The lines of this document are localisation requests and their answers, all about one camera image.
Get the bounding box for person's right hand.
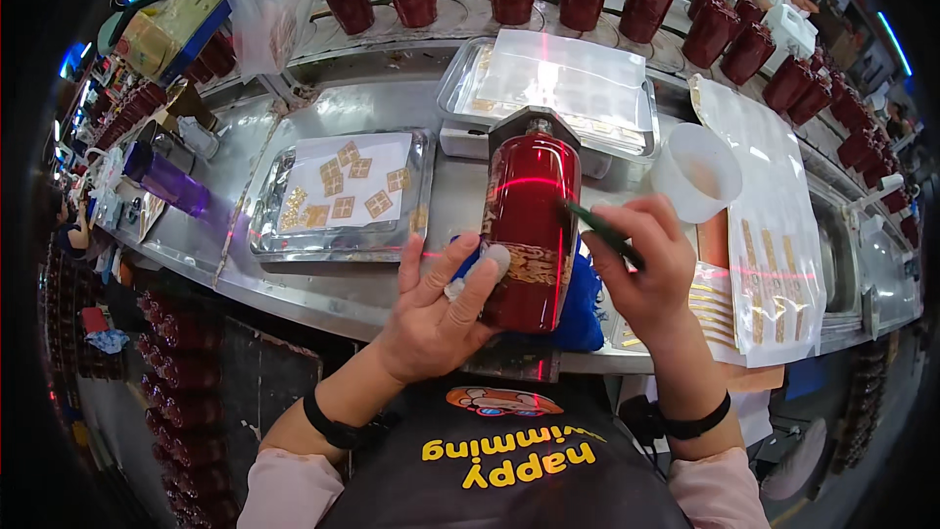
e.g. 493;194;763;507
580;194;699;354

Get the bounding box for person's left hand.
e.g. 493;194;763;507
375;231;512;386

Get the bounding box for green pen tool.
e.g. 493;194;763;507
564;200;646;272

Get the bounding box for red glazed bottle gold label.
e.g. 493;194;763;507
479;118;583;334

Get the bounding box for sheet of gold strip labels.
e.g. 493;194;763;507
611;260;740;354

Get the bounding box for blue cloth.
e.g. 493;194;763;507
450;234;608;353

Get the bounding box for translucent white plastic cup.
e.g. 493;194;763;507
649;122;744;226

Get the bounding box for black wrist band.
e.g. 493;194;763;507
637;391;733;443
303;384;402;451

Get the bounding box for clear bag of gold strips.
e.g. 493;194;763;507
689;74;828;369

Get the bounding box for person's body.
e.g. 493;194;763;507
236;373;772;529

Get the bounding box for group of square gold stickers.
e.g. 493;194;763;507
279;141;412;230

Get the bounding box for white paper sheet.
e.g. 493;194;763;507
281;133;414;238

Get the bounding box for white scale base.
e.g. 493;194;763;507
439;123;615;180

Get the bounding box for metal tray with white paper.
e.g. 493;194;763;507
247;128;437;264

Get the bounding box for person's legs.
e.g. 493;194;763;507
734;388;829;503

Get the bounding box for stack of clear plastic sheets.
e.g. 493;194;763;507
470;29;656;135

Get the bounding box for metal tray with clear sheets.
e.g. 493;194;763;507
436;35;661;164

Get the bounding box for crate of red bottles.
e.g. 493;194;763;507
134;288;245;529

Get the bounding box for white plastic jug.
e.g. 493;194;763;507
740;0;821;76

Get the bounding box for small gold sticker sheet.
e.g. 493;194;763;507
137;192;167;243

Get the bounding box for purple glass bottle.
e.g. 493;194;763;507
122;140;212;219

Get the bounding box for white plastic bag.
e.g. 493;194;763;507
85;146;127;230

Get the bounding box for clear plastic bag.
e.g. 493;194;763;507
211;0;323;83

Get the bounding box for shelf of red bottles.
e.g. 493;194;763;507
93;81;170;153

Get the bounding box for yellow carton with blue edge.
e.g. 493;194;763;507
113;0;234;87

